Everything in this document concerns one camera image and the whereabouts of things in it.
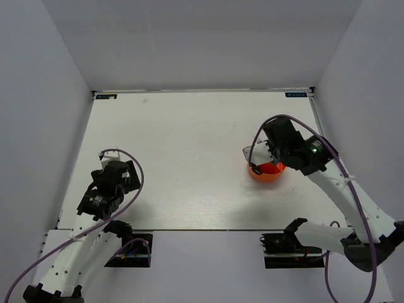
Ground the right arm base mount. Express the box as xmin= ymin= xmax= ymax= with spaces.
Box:
xmin=259 ymin=218 xmax=325 ymax=270

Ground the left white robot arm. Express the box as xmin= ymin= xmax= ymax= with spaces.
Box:
xmin=23 ymin=158 xmax=144 ymax=302

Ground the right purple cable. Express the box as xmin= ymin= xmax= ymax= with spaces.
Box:
xmin=247 ymin=114 xmax=378 ymax=303

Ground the wrist white camera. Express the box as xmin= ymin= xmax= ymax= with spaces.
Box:
xmin=242 ymin=140 xmax=273 ymax=166
xmin=98 ymin=150 xmax=121 ymax=170

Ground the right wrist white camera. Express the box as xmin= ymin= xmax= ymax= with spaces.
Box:
xmin=242 ymin=140 xmax=273 ymax=166

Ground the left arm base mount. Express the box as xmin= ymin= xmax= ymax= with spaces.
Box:
xmin=105 ymin=233 xmax=153 ymax=268

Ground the right blue corner label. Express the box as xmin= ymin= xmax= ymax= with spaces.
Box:
xmin=285 ymin=92 xmax=307 ymax=98

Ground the blue corner label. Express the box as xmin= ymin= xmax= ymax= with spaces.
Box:
xmin=285 ymin=92 xmax=307 ymax=98
xmin=95 ymin=94 xmax=117 ymax=100

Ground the orange round organizer container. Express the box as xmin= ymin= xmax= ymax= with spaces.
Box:
xmin=247 ymin=163 xmax=286 ymax=183

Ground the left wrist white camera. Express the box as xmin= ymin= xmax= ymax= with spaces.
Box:
xmin=98 ymin=150 xmax=121 ymax=170

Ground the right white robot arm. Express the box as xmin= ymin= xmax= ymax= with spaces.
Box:
xmin=262 ymin=116 xmax=403 ymax=272

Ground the left blue corner label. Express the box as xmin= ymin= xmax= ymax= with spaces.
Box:
xmin=95 ymin=94 xmax=117 ymax=100

